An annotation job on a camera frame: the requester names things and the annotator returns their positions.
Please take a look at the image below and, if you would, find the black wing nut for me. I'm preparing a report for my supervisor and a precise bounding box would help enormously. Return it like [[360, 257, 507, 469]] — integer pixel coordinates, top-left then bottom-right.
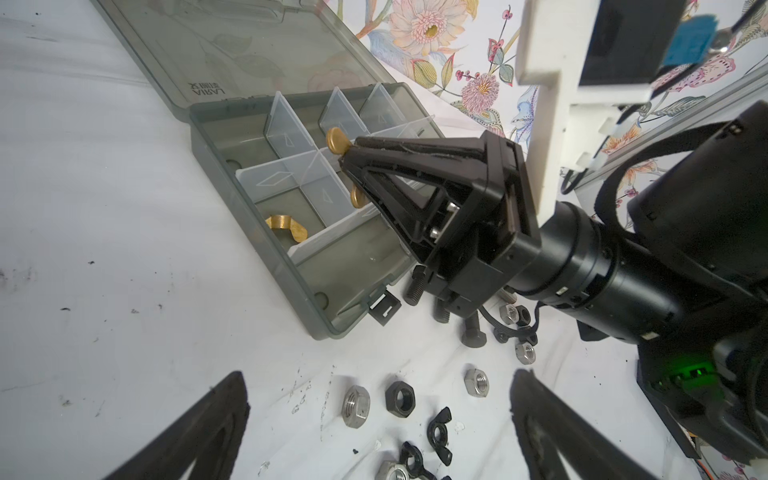
[[399, 441, 436, 480], [493, 325, 538, 346], [426, 406, 453, 466]]

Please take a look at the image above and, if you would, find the black nut right group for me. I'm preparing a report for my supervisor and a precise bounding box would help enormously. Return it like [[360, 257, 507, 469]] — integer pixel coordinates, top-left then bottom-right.
[[515, 305, 532, 329]]

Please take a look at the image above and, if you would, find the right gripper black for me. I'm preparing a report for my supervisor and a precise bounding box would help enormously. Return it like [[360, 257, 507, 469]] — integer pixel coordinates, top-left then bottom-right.
[[340, 132, 541, 318]]

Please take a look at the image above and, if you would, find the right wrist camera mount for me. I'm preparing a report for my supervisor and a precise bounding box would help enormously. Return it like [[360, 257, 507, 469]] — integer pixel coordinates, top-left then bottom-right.
[[514, 0, 718, 224]]

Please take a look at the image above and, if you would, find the grey plastic organizer box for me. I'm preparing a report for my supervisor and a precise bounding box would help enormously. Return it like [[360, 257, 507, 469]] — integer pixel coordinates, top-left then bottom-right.
[[95, 1, 440, 340]]

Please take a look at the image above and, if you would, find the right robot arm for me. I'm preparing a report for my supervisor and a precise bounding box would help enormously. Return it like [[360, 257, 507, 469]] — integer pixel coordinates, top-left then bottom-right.
[[327, 101, 767, 463]]

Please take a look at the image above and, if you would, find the black hex nut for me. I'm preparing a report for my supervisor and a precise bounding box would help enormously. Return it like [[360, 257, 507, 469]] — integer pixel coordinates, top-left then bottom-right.
[[385, 380, 416, 418]]

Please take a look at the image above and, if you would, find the large silver hex nut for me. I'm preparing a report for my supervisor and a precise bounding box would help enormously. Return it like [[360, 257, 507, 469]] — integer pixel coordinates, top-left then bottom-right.
[[464, 368, 490, 398]]

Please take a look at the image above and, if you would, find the black hex bolt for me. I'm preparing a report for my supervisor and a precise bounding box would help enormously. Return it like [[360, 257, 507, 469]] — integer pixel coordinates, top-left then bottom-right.
[[402, 265, 427, 306], [432, 297, 450, 324], [460, 311, 487, 349]]

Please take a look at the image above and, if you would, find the silver hex nut lower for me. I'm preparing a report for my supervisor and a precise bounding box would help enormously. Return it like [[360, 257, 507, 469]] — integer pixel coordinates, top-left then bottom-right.
[[374, 460, 410, 480]]

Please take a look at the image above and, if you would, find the silver hex nut left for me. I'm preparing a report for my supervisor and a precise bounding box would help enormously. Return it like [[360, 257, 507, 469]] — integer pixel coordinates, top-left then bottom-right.
[[341, 385, 371, 429]]

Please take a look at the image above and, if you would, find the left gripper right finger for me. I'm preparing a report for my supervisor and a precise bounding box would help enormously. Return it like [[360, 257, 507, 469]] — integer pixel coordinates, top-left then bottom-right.
[[510, 369, 653, 479]]

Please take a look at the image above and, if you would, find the silver hex bolt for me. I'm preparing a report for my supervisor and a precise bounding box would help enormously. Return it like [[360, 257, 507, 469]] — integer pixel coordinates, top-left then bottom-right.
[[497, 286, 519, 326]]

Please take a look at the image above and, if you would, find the silver nut right group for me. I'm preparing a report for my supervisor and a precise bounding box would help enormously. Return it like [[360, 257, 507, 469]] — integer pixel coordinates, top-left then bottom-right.
[[515, 342, 536, 366]]

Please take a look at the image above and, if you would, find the brass wing nut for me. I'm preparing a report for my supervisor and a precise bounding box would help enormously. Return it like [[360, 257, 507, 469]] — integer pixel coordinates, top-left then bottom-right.
[[265, 214, 309, 244], [326, 127, 369, 209]]

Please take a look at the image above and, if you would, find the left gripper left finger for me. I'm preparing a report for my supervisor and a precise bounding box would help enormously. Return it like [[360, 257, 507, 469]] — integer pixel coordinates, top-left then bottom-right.
[[107, 371, 250, 479]]

